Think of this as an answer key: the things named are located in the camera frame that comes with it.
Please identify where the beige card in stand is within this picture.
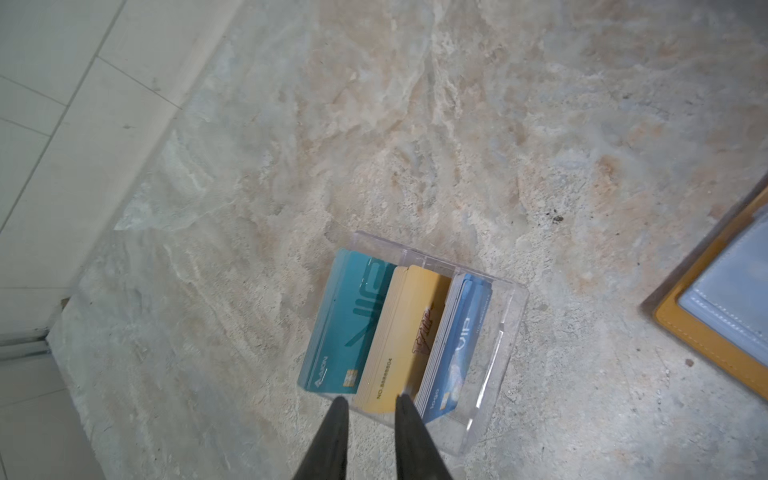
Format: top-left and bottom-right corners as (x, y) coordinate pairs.
(353, 265), (451, 414)

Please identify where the teal card in stand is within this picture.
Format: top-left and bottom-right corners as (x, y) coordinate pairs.
(298, 249), (396, 394)

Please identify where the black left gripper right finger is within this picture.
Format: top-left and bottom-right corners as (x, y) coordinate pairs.
(394, 394), (452, 480)

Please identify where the blue card in stand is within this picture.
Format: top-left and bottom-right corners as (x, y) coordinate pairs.
(415, 273), (492, 423)

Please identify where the yellow leather card holder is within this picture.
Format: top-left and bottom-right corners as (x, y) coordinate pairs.
(653, 189), (767, 398)

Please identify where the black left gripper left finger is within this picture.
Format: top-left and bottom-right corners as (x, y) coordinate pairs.
(293, 396), (349, 480)

